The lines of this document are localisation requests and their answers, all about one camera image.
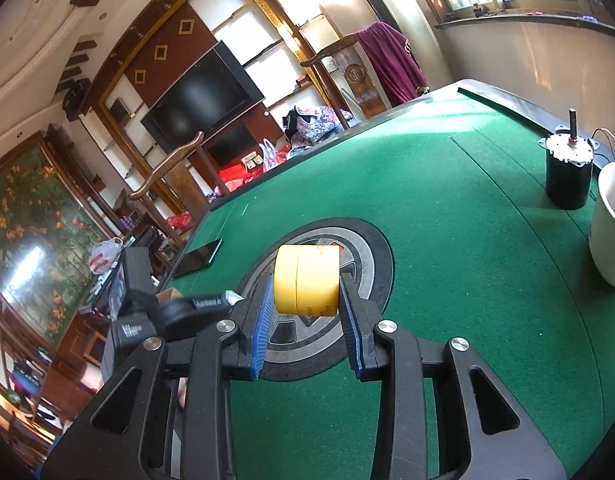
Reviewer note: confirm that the cardboard box tray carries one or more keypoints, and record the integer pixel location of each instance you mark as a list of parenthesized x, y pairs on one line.
[(168, 295)]

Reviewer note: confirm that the wooden chair with maroon cloth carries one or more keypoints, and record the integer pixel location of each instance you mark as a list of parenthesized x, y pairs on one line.
[(356, 80)]

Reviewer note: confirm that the wooden armchair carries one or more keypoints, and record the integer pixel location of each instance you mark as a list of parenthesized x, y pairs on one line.
[(173, 170)]

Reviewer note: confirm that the white ceramic mug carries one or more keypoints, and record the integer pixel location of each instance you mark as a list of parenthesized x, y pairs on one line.
[(602, 238)]

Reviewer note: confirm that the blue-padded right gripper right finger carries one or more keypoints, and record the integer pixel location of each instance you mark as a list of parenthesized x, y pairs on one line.
[(358, 317)]

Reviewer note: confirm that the black cylindrical motor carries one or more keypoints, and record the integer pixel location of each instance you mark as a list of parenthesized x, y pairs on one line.
[(569, 160)]

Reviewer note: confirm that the pile of clothes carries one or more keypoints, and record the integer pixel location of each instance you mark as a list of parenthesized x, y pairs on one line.
[(306, 126)]

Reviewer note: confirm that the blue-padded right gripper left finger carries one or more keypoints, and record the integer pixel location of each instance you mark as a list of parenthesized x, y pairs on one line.
[(255, 329)]

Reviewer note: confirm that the maroon cloth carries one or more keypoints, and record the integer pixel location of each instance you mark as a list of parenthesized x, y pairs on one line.
[(397, 69)]

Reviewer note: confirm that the white red plastic bag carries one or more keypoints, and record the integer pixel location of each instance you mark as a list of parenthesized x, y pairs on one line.
[(104, 254)]

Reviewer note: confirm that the black smartphone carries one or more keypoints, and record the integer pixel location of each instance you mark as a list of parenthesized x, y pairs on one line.
[(199, 259)]

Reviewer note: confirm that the flower landscape painting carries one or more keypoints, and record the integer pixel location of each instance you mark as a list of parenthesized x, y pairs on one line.
[(46, 237)]

